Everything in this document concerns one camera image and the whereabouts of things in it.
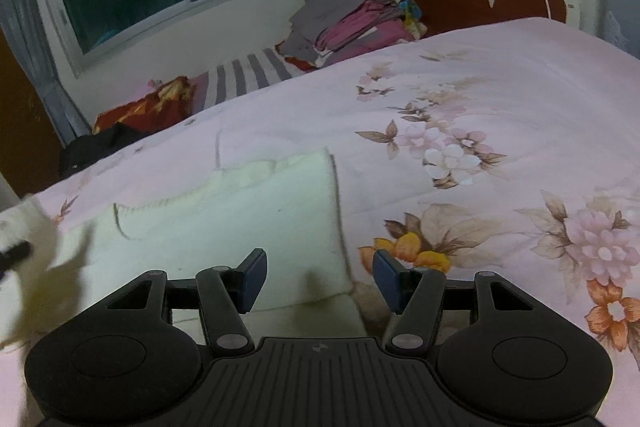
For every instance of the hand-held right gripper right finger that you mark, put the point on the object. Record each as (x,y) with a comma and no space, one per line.
(386,279)

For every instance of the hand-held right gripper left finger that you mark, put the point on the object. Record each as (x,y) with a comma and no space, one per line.
(252,279)

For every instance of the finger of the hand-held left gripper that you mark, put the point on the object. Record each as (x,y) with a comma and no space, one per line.
(14,254)

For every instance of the cream knitted sweater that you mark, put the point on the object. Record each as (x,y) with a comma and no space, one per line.
(225,217)

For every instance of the pile of folded clothes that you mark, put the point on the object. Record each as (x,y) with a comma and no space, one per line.
(330,19)

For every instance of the brown wooden wardrobe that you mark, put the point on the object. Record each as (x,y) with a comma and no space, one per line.
(25,122)

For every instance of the black cloth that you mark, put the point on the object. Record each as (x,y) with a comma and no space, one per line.
(100,147)

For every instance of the red patterned cloth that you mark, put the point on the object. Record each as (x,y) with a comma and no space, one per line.
(145,109)

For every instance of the grey curtain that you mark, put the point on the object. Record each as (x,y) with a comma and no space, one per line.
(30,57)

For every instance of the grey striped cloth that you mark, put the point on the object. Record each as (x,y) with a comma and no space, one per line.
(245,74)

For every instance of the pink floral bedsheet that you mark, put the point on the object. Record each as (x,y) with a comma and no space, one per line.
(450,82)

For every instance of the colourful printed cloth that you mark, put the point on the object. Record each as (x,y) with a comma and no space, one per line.
(412,14)

